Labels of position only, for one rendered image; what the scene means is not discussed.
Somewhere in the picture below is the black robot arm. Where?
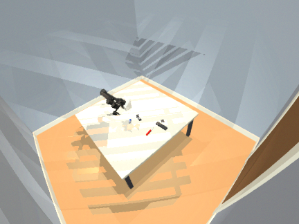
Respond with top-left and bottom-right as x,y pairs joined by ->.
100,89 -> 126,108

